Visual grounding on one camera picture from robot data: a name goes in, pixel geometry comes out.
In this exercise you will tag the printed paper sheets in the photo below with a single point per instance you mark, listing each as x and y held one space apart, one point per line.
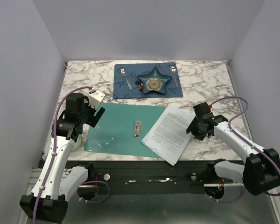
168 138

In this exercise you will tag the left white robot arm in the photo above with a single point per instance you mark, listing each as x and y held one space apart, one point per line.
53 161

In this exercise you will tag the silver spoon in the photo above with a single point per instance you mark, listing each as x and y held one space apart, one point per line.
173 71

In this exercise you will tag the metal folder clip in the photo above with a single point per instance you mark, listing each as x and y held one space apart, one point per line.
137 128

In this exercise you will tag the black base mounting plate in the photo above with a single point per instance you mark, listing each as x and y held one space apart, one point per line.
150 177

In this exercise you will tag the blue star-shaped dish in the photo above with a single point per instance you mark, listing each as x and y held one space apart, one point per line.
154 82

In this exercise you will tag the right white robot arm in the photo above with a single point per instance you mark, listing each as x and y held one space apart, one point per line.
260 171

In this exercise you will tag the teal plastic folder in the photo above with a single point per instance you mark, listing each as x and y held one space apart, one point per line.
114 133

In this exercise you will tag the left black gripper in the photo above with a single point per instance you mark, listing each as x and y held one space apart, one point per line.
93 120

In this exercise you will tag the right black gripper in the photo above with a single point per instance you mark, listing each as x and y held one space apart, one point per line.
199 135

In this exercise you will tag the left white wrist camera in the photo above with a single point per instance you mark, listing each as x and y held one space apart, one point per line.
95 98

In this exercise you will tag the silver fork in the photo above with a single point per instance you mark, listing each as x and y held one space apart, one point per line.
123 73

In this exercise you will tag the blue placemat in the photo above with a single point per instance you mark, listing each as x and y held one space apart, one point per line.
122 91

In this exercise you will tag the green floral bowl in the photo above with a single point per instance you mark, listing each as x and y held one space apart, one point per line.
78 142

